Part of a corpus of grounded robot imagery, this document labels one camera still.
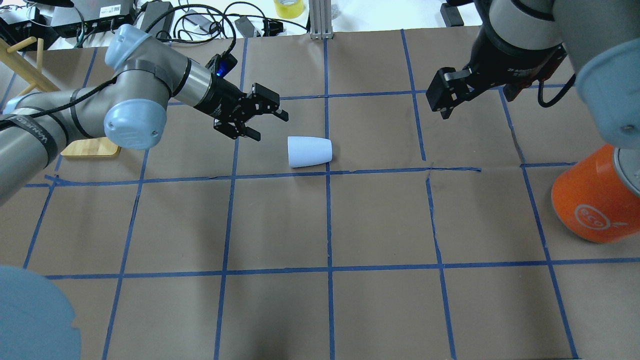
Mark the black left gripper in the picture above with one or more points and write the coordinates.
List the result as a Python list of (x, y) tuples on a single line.
[(223, 101)]

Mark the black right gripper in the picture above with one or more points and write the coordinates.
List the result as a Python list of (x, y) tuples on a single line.
[(500, 62)]

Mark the light blue plastic cup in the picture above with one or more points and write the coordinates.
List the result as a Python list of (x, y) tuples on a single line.
[(307, 151)]

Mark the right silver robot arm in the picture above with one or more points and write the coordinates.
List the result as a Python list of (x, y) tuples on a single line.
[(601, 38)]

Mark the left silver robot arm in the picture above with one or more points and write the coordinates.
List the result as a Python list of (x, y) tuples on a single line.
[(131, 111)]

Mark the yellow tape roll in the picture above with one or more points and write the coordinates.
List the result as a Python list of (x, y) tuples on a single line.
[(289, 9)]

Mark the wooden mug tree stand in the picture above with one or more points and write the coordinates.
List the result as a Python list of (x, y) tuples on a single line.
[(54, 120)]

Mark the orange canister with grey lid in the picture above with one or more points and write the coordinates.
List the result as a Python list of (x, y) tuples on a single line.
[(598, 199)]

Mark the aluminium frame post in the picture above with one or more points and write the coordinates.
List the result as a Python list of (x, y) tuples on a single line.
[(320, 19)]

